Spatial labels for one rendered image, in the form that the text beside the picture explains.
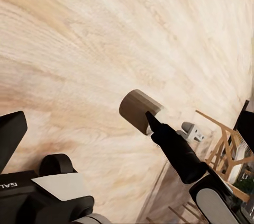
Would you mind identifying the pillar candle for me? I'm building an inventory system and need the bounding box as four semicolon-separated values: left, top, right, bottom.
119;89;168;136

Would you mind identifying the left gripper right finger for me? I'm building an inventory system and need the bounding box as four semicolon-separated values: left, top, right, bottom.
237;111;254;153

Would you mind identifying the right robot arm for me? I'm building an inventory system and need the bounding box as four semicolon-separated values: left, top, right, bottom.
146;111;254;224

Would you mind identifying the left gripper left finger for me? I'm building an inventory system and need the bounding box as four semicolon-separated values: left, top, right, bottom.
0;111;28;174

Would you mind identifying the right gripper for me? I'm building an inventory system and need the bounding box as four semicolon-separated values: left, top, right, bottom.
146;111;195;166

